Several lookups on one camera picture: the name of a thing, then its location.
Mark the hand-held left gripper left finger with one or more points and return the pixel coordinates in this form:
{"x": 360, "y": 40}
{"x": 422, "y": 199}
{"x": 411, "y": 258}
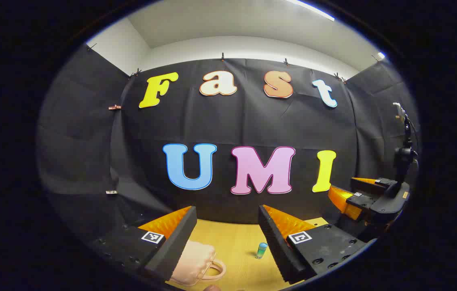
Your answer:
{"x": 176, "y": 246}

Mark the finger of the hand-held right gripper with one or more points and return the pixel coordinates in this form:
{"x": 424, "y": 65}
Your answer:
{"x": 368, "y": 186}
{"x": 339, "y": 198}

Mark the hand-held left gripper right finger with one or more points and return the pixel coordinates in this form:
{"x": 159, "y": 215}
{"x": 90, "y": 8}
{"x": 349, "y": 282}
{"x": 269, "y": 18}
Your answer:
{"x": 275, "y": 246}

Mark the teal bottle with blue cap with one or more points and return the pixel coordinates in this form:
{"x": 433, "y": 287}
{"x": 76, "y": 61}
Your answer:
{"x": 261, "y": 251}

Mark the black backdrop cloth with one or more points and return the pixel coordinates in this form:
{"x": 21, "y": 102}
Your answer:
{"x": 244, "y": 121}

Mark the copper cloth clip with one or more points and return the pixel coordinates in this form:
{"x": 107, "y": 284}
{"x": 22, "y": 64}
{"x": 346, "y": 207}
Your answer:
{"x": 114, "y": 107}

